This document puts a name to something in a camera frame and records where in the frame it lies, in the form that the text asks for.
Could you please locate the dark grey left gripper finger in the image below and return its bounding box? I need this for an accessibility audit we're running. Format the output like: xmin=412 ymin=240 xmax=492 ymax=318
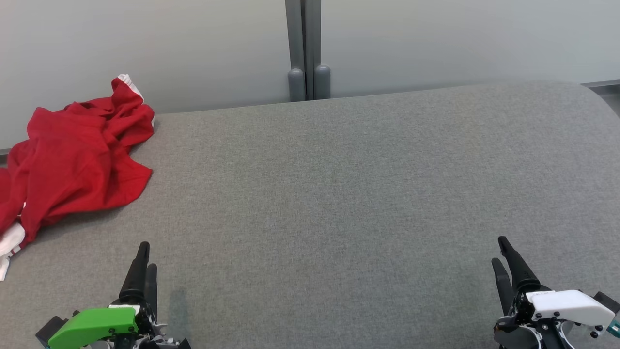
xmin=145 ymin=264 xmax=158 ymax=318
xmin=119 ymin=241 xmax=150 ymax=307

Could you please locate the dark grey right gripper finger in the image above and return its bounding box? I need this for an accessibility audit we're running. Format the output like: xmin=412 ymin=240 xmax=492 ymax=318
xmin=491 ymin=257 xmax=516 ymax=317
xmin=497 ymin=236 xmax=542 ymax=293

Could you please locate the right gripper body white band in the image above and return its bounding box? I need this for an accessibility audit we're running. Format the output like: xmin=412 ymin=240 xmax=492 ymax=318
xmin=494 ymin=289 xmax=617 ymax=349

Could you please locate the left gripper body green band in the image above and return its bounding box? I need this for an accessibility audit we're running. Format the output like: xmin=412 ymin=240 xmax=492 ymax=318
xmin=47 ymin=304 xmax=192 ymax=349

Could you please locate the red white basketball jersey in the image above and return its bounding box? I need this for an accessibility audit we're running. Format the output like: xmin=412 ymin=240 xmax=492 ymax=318
xmin=0 ymin=141 xmax=154 ymax=282

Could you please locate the grey metal partition post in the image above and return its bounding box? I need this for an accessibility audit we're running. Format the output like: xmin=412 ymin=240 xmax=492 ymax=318
xmin=285 ymin=0 xmax=332 ymax=102

